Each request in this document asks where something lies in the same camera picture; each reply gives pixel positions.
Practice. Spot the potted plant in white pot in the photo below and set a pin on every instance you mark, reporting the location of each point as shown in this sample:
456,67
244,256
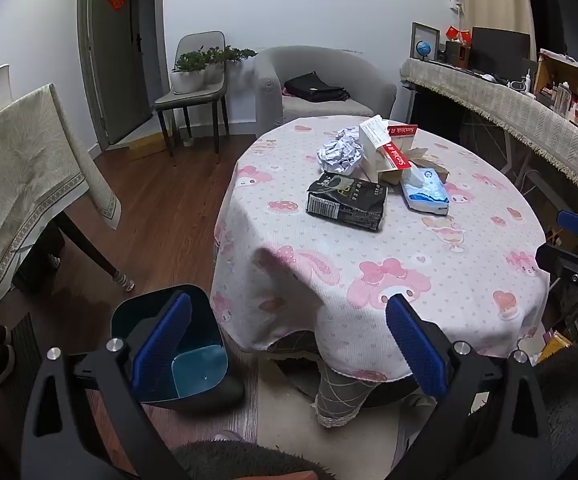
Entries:
189,77
219,65

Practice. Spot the black bag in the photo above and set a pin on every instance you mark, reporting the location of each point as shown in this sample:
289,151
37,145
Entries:
316,89

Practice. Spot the table with beige cloth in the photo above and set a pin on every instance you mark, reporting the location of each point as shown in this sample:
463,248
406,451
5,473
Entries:
19,170

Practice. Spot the dark teal plastic bin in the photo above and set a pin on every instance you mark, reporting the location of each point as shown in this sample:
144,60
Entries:
189,360

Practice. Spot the striped table leg sock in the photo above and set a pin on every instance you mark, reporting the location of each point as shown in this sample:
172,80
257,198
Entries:
125,281

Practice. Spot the black snack packet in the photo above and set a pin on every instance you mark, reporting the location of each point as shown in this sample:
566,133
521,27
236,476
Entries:
346,202

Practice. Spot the pair of dark slippers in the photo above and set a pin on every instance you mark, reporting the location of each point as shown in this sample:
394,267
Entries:
0,355

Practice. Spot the pink printed tablecloth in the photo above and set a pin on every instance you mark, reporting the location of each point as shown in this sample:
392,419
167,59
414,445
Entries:
369,255

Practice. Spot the flat cardboard box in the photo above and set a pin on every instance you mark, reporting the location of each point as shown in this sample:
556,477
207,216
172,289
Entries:
149,146

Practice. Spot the side desk with lace cloth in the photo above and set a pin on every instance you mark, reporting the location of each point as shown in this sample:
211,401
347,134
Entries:
519,110

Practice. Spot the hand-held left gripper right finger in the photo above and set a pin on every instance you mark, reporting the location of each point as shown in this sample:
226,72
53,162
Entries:
416,345

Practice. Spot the small red flags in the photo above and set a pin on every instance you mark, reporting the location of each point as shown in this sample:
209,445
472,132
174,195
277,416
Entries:
458,34

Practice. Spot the framed picture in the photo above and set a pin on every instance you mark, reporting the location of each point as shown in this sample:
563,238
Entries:
419,35

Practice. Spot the blue white wipes pack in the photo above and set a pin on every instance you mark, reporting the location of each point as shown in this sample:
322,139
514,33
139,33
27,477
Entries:
426,192

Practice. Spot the brown wooden box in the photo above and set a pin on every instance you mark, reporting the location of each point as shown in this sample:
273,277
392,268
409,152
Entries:
456,54

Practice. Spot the grey dining chair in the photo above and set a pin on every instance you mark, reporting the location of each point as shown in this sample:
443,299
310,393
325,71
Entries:
194,100

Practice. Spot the small blue globe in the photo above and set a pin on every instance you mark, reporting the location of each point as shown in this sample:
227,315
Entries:
424,49

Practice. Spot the black monitor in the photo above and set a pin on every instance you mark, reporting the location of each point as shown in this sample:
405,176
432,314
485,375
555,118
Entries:
501,52

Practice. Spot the beige rug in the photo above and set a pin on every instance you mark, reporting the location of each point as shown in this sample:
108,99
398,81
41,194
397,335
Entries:
279,410

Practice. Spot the grey door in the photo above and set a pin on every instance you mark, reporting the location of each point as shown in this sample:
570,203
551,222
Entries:
119,70

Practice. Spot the brown cardboard box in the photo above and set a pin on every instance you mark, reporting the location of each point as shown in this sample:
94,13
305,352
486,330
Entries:
431,162

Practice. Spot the grey armchair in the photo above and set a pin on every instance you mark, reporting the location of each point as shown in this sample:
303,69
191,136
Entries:
269,90

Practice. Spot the small red white box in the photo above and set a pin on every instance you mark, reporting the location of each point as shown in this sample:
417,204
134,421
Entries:
405,135

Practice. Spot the cardboard organiser box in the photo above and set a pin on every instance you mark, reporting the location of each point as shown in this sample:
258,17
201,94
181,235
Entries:
569,80

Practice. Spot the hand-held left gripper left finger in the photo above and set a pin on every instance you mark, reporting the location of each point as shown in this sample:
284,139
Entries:
164,345

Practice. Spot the grey ribbed floor mat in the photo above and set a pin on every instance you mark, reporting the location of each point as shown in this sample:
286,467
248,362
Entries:
26,355

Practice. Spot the white paper ball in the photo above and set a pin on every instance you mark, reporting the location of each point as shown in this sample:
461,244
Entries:
341,155

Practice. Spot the white box with red stripe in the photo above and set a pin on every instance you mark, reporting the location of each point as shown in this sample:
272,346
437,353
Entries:
376,142

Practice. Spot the dark table leg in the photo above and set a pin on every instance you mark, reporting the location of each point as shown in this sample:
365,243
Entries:
89,245

